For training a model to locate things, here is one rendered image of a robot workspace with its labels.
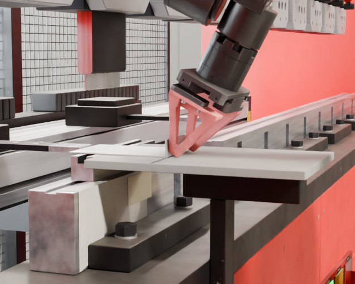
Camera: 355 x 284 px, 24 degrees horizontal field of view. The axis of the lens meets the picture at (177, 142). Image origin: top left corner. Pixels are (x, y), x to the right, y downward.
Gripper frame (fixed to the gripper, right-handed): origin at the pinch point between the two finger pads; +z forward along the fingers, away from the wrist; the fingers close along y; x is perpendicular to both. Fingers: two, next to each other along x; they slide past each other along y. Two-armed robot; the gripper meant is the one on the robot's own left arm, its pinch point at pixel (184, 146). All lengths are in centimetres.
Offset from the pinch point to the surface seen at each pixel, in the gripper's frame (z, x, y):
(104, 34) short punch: -7.5, -15.3, 1.2
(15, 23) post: 23, -83, -96
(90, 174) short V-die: 7.5, -7.3, 5.9
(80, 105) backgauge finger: 16, -34, -44
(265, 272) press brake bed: 18.3, 13.5, -26.3
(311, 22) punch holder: -13, -15, -111
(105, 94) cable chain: 22, -44, -78
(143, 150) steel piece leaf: 3.4, -4.6, -0.4
